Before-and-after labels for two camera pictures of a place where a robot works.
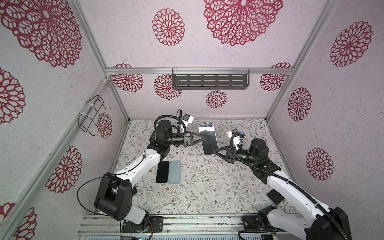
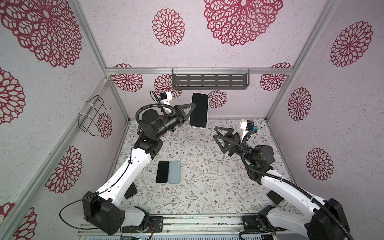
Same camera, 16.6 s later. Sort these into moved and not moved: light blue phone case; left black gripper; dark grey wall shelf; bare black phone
Moved: left black gripper
Not moved: light blue phone case; bare black phone; dark grey wall shelf
